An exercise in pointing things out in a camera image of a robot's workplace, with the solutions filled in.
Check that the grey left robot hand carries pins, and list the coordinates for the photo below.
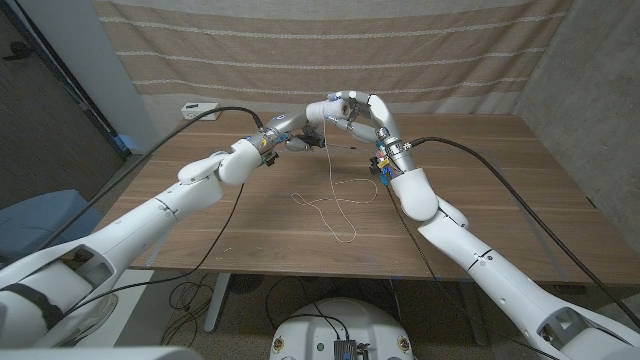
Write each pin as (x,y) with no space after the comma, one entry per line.
(287,125)

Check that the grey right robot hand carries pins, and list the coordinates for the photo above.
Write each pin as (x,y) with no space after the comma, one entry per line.
(382,115)

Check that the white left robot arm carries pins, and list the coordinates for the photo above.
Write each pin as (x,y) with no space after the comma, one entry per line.
(150,220)

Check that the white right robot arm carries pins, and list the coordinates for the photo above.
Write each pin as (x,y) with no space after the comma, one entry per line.
(500,280)

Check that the striped beige backdrop cloth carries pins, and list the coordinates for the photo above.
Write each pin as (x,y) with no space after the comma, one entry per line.
(325,55)

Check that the white power strip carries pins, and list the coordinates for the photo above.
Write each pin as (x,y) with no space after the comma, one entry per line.
(197,112)

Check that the grey table leg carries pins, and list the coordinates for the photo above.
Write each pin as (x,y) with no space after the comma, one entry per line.
(474,315)
(217,305)

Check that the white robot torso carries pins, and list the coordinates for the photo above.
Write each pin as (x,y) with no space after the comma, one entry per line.
(340,325)

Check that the dark door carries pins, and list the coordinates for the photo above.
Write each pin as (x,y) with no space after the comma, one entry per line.
(40,125)

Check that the blue upholstered seat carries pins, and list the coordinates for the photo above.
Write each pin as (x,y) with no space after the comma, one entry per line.
(45,225)

